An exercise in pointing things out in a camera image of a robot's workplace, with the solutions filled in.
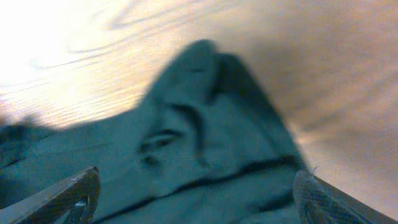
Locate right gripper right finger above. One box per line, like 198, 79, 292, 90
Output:
293, 170, 397, 224

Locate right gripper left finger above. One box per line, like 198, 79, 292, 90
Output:
1, 167, 101, 224

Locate black shirt with white logo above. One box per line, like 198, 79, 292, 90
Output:
1, 40, 304, 224

